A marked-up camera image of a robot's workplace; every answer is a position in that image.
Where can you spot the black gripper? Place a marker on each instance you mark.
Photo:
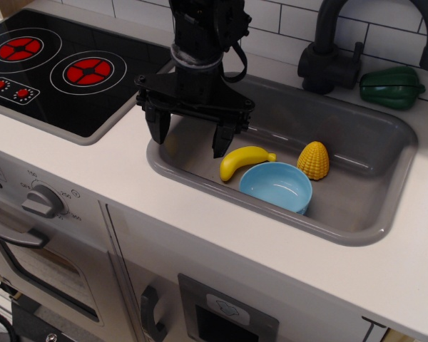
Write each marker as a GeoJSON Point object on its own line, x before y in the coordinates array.
{"type": "Point", "coordinates": [200, 94]}

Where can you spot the yellow toy corn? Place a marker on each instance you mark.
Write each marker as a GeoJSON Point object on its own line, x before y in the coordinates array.
{"type": "Point", "coordinates": [314, 161]}

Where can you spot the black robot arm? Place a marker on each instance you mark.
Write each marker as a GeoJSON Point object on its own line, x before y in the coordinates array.
{"type": "Point", "coordinates": [205, 31]}

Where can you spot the light blue bowl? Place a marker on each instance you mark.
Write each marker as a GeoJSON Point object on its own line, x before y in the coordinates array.
{"type": "Point", "coordinates": [280, 184]}

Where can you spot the grey sink basin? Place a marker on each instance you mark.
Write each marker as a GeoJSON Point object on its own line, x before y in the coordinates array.
{"type": "Point", "coordinates": [370, 155]}

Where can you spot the yellow toy banana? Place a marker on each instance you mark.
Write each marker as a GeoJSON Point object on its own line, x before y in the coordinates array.
{"type": "Point", "coordinates": [243, 156]}

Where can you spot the black toy stovetop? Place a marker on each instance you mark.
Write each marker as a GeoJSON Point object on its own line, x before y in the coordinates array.
{"type": "Point", "coordinates": [80, 78]}

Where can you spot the black toy faucet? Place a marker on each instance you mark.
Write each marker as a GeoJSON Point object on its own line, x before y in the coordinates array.
{"type": "Point", "coordinates": [321, 66]}

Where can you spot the grey oven knob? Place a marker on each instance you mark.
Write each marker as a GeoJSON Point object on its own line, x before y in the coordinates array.
{"type": "Point", "coordinates": [43, 202]}

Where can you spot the red stove knob right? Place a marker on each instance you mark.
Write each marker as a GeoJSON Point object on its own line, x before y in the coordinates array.
{"type": "Point", "coordinates": [22, 93]}

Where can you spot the toy oven door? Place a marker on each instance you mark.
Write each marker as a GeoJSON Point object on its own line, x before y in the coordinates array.
{"type": "Point", "coordinates": [71, 277]}

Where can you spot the green toy bell pepper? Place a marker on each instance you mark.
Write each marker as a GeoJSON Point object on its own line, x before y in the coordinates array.
{"type": "Point", "coordinates": [397, 88]}

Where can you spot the grey oven door handle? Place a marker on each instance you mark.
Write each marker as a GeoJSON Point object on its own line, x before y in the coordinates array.
{"type": "Point", "coordinates": [20, 234]}

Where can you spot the grey cabinet door handle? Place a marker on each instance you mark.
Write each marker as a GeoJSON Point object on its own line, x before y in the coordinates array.
{"type": "Point", "coordinates": [154, 330]}

